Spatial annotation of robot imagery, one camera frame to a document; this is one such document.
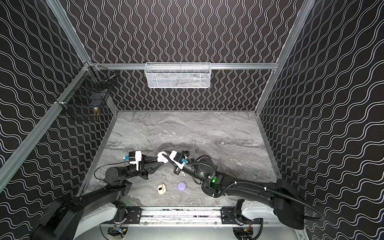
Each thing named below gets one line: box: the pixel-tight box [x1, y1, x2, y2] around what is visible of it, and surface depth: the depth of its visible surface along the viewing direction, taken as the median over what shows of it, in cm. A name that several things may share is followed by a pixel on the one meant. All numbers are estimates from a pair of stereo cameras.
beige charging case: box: [157, 183, 167, 195], surface depth 83 cm
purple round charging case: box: [177, 181, 187, 192], surface depth 85 cm
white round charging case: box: [157, 151, 169, 164], surface depth 65 cm
